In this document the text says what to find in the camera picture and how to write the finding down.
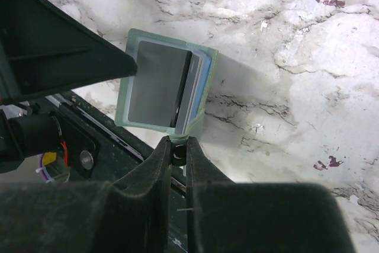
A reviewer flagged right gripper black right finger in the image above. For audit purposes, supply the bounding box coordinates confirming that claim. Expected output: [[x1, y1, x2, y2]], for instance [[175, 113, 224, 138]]
[[186, 137, 355, 252]]

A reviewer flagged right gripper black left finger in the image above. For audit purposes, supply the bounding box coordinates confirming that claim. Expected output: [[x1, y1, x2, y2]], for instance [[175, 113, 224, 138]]
[[1, 137, 171, 252]]

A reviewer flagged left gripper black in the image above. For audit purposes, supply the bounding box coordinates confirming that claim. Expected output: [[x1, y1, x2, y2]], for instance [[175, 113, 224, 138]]
[[1, 0, 137, 182]]

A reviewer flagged green leather card holder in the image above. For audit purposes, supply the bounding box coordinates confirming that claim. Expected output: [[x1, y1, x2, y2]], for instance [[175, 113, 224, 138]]
[[114, 28, 219, 166]]

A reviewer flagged dark grey card in holder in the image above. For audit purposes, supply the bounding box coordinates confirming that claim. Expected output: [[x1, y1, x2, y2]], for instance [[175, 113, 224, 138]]
[[127, 40, 203, 134]]

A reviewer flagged black front mounting rail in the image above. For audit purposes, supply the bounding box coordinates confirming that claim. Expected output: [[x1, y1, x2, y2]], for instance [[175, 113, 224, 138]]
[[46, 92, 188, 252]]

